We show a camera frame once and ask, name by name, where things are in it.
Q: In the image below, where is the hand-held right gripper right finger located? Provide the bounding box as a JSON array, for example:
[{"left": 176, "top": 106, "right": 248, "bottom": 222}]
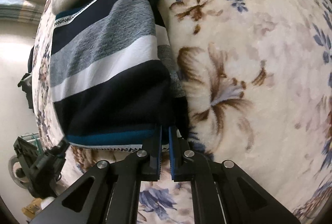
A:
[{"left": 168, "top": 126, "right": 301, "bottom": 224}]

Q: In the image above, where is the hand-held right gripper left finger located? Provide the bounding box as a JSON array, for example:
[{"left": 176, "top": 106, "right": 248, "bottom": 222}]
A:
[{"left": 28, "top": 124, "right": 163, "bottom": 224}]

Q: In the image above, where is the floral bed blanket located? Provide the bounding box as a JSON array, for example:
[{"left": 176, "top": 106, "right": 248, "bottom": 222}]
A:
[{"left": 31, "top": 0, "right": 332, "bottom": 224}]

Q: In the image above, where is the striped knit sweater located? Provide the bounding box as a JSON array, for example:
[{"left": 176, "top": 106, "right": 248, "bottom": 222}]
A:
[{"left": 49, "top": 0, "right": 191, "bottom": 150}]

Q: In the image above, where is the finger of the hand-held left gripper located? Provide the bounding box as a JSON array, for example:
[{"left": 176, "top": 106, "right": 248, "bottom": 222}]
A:
[{"left": 47, "top": 139, "right": 71, "bottom": 162}]

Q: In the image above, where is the grey-green curtain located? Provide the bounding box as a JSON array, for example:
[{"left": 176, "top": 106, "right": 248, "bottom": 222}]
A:
[{"left": 0, "top": 0, "right": 45, "bottom": 25}]

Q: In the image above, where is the black cloth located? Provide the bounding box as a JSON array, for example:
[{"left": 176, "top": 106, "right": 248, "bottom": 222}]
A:
[{"left": 18, "top": 45, "right": 35, "bottom": 113}]

